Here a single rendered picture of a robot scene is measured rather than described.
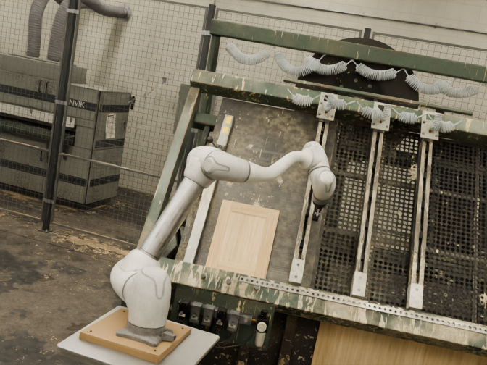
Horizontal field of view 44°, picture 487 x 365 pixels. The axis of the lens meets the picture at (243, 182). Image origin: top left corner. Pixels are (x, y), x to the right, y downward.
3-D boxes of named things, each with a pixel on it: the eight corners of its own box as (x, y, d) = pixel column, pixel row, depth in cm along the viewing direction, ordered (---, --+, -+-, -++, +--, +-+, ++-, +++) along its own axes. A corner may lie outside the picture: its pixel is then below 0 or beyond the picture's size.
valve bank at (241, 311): (161, 340, 288) (169, 293, 284) (169, 328, 302) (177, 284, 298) (264, 363, 284) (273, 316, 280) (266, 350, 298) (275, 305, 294)
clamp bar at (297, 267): (283, 284, 302) (288, 266, 282) (319, 103, 361) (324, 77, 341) (303, 289, 302) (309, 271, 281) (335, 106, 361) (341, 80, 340)
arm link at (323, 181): (335, 199, 289) (328, 176, 295) (340, 183, 275) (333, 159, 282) (314, 203, 287) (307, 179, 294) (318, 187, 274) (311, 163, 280)
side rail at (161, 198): (138, 259, 314) (135, 250, 305) (191, 97, 369) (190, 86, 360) (148, 261, 314) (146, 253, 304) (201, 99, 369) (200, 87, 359)
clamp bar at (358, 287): (345, 298, 300) (354, 281, 279) (370, 112, 359) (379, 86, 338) (365, 302, 299) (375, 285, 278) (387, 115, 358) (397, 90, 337)
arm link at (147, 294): (135, 329, 233) (144, 276, 230) (119, 312, 248) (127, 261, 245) (173, 327, 242) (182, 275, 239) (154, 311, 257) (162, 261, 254)
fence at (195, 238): (183, 264, 307) (182, 261, 304) (225, 118, 354) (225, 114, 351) (193, 266, 307) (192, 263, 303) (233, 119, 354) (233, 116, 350)
